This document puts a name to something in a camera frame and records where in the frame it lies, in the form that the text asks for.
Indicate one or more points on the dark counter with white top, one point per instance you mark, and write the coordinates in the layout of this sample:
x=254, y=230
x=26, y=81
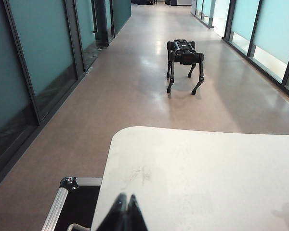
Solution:
x=142, y=1

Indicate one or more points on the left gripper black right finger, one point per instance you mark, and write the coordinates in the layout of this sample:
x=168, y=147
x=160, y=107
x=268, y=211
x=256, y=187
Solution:
x=136, y=216

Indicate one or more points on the tall black kiosk machine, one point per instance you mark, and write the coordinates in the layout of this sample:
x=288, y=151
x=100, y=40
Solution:
x=171, y=2

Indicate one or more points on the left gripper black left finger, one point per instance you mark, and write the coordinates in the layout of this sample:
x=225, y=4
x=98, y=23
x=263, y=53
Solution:
x=118, y=216

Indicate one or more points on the black aluminium-edged flight case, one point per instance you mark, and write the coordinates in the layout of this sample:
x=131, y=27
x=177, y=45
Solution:
x=72, y=207

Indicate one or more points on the black quadruped robot dog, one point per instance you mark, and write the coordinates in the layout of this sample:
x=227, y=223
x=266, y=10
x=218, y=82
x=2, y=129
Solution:
x=185, y=54

